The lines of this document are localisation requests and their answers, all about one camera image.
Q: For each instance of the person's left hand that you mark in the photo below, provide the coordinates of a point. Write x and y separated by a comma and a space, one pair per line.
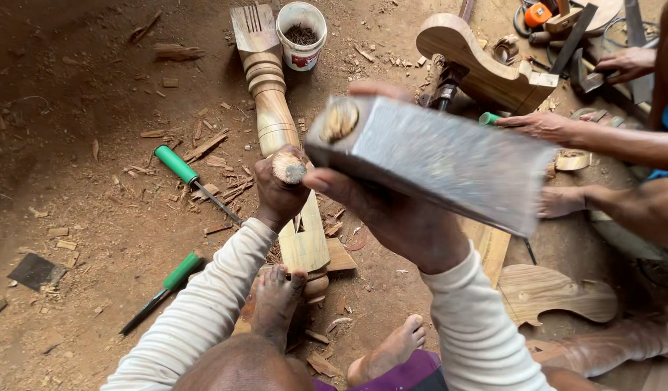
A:
279, 198

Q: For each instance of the person's right hand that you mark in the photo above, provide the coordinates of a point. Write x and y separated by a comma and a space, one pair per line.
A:
404, 233

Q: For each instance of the person's left fingers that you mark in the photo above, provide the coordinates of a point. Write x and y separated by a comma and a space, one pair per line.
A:
264, 168

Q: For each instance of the steel axe head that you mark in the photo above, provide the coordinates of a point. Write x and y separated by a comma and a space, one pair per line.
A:
448, 163

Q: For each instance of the scatter of wood chips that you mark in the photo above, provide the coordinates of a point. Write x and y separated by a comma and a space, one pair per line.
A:
220, 163

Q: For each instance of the turned wooden furniture leg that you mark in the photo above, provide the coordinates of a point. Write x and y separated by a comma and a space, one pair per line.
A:
266, 81

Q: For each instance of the square-ended wooden leg workpiece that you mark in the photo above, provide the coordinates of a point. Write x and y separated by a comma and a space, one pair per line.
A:
306, 244

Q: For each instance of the small flat wooden board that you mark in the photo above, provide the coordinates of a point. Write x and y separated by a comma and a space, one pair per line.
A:
340, 255

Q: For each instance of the white plastic bucket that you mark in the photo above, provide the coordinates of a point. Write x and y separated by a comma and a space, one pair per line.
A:
301, 51

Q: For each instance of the person's left foot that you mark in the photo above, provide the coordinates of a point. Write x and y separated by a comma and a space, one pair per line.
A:
277, 304

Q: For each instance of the heap of rusty nails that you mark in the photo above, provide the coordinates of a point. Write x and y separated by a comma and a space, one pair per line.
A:
301, 34

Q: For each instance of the rough wooden offcut block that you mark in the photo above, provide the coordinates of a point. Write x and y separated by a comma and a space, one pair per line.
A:
176, 52

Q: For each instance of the person's left leg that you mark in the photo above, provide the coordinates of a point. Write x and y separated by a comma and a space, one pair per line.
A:
241, 366

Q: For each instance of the black metal clamp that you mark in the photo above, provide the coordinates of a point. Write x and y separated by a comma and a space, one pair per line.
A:
448, 84

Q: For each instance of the person's right foot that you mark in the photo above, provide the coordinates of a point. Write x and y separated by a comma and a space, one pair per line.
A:
388, 350

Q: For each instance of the thick curved wooden piece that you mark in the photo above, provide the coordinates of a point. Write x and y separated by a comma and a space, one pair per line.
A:
475, 59

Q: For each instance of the pale wooden plank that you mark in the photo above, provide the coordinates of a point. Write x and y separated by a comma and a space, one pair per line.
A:
488, 247

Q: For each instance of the purple shorts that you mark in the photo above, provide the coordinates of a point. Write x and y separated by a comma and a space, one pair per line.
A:
399, 374

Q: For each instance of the dark flat sheet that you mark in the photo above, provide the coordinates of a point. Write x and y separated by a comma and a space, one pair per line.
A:
35, 271

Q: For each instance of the flat scrolled wooden cut-out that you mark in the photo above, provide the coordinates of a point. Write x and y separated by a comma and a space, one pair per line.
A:
551, 293

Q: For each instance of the orange tape measure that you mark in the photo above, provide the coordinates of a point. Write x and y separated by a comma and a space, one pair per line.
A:
537, 14

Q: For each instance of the steel try square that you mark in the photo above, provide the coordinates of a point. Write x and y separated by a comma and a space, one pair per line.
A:
575, 38

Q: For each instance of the steel saw blade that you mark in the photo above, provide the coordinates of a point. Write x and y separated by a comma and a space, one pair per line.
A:
638, 38

